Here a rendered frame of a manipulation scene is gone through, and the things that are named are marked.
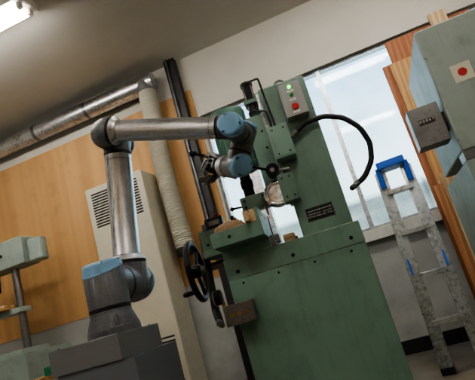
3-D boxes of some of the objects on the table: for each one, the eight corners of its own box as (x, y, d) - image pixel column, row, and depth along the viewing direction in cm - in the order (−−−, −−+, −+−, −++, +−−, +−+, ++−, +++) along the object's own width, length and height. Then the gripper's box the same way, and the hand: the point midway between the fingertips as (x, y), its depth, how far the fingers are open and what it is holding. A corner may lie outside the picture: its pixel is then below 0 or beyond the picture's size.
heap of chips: (216, 236, 192) (214, 228, 193) (249, 226, 191) (246, 218, 192) (211, 234, 184) (209, 225, 185) (245, 224, 182) (242, 215, 183)
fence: (273, 234, 239) (270, 225, 240) (276, 234, 239) (273, 223, 240) (256, 220, 181) (252, 206, 182) (260, 219, 181) (256, 205, 182)
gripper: (220, 139, 192) (201, 142, 210) (206, 185, 190) (188, 184, 207) (237, 147, 196) (217, 149, 214) (224, 191, 194) (204, 191, 211)
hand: (208, 169), depth 212 cm, fingers open, 14 cm apart
